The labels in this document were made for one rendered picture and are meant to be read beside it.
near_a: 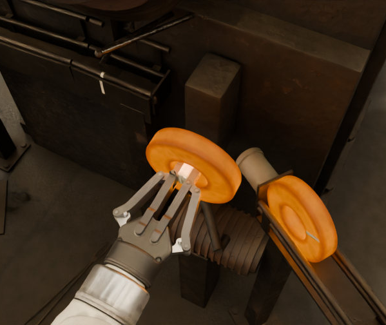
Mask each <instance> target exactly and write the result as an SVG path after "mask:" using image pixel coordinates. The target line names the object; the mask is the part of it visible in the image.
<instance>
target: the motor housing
mask: <svg viewBox="0 0 386 325"><path fill-rule="evenodd" d="M190 199H191V196H189V197H188V199H187V201H186V203H185V205H184V206H183V208H182V209H181V211H180V213H179V215H178V216H177V218H176V220H175V222H174V223H173V226H172V228H171V230H170V234H171V240H172V242H174V243H176V240H177V239H179V238H181V233H182V227H183V225H184V220H185V218H186V214H187V210H188V206H189V202H190ZM210 204H211V207H212V210H213V214H214V217H215V221H216V224H217V229H218V233H219V236H220V238H221V236H223V234H226V235H229V236H230V239H231V240H230V242H229V243H228V245H227V246H226V248H225V250H224V251H223V253H221V254H217V253H215V252H214V251H213V247H212V244H211V239H210V236H209V232H208V229H207V224H206V220H205V217H204V212H203V209H202V207H201V205H200V204H199V207H198V212H197V216H196V219H195V223H194V226H193V231H192V234H191V238H190V245H191V254H190V255H188V256H185V255H184V254H178V257H179V275H180V294H181V297H182V298H183V299H186V300H188V301H190V302H192V303H193V304H195V305H197V306H199V307H201V308H205V307H206V304H207V302H208V300H209V298H210V296H211V294H212V292H213V290H214V289H215V286H216V285H217V282H218V277H219V271H220V265H221V264H223V265H224V267H225V268H231V271H237V274H239V275H241V274H243V275H245V276H248V275H249V272H252V273H255V272H256V270H257V268H258V266H259V264H260V262H261V260H262V258H263V256H264V252H265V249H266V246H267V242H268V240H269V236H268V235H266V233H265V231H264V230H263V229H262V227H261V225H260V223H259V222H258V221H257V219H256V218H255V217H252V216H251V214H249V213H248V214H245V212H244V211H242V210H241V211H239V210H238V208H232V206H231V205H229V204H228V205H226V204H225V203H222V204H215V203H210Z"/></svg>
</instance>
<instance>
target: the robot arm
mask: <svg viewBox="0 0 386 325"><path fill-rule="evenodd" d="M200 175H201V173H200V172H199V171H198V170H197V169H195V168H194V167H192V166H190V165H188V164H186V163H183V162H178V163H177V164H176V166H175V167H174V169H173V170H170V171H169V173H164V172H162V171H158V172H157V173H156V174H155V175H154V176H153V177H152V178H151V179H150V180H149V181H148V182H147V183H146V184H145V185H144V186H143V187H142V188H141V189H140V190H139V191H138V192H137V193H136V194H135V195H134V196H133V197H132V198H131V199H130V200H129V201H128V202H127V203H126V204H123V205H122V206H119V207H118V208H116V209H114V210H113V215H114V217H115V220H116V221H117V222H118V223H119V225H120V228H119V236H118V238H117V240H116V241H115V242H114V244H113V246H112V247H111V249H110V251H109V252H108V254H107V256H106V257H105V259H104V265H102V264H96V265H95V266H94V267H93V268H92V270H91V272H90V273H89V275H88V276H87V278H86V280H85V281H84V283H83V284H82V286H81V287H80V289H79V291H77V293H76V294H75V297H74V299H73V300H72V301H71V303H70V304H69V305H68V306H67V307H66V309H65V310H64V311H62V312H61V313H60V314H59V315H58V316H57V317H56V318H55V320H54V321H53V322H52V323H51V325H136V323H137V321H138V319H139V317H140V315H141V314H142V311H143V309H144V307H145V305H146V304H147V302H148V300H149V299H150V295H149V293H148V292H147V291H146V290H145V289H148V288H150V287H151V285H152V284H153V281H154V280H155V278H156V276H157V275H158V273H159V271H160V269H161V267H162V265H163V264H164V263H165V262H166V261H167V260H169V259H170V258H171V257H172V255H176V254H184V255H185V256H188V255H190V254H191V245H190V238H191V234H192V231H193V226H194V223H195V219H196V216H197V212H198V207H199V204H200V200H201V190H200V188H197V187H196V186H195V184H196V182H197V180H198V178H199V177H200ZM178 181H179V183H180V184H183V185H182V186H181V188H180V190H179V192H178V193H177V195H176V196H175V198H174V200H173V202H172V203H171V205H170V206H169V208H168V210H167V212H166V213H165V215H163V216H162V218H161V220H160V221H157V218H158V216H159V214H160V212H161V211H162V209H163V207H164V206H165V204H166V202H167V201H168V199H169V197H170V195H171V194H172V192H173V190H174V189H175V187H176V185H177V182H178ZM159 189H160V190H159ZM158 190H159V192H158V194H157V195H156V197H155V198H154V200H153V202H152V204H151V205H150V207H149V208H148V209H147V210H146V212H145V213H144V215H143V216H141V217H139V218H137V219H134V220H132V221H130V219H131V216H132V215H133V214H135V213H136V212H137V211H138V210H139V209H140V208H141V207H142V206H143V205H144V204H145V203H146V202H147V201H148V200H149V199H150V198H151V197H152V196H153V195H154V194H155V193H156V192H157V191H158ZM189 196H191V199H190V202H189V206H188V210H187V214H186V218H185V220H184V225H183V227H182V233H181V238H179V239H177V240H176V243H175V245H174V246H172V243H171V234H170V230H171V228H172V226H173V223H174V222H175V220H176V218H177V216H178V215H179V213H180V211H181V209H182V208H183V206H184V205H185V203H186V201H187V199H188V197H189ZM128 221H130V222H128Z"/></svg>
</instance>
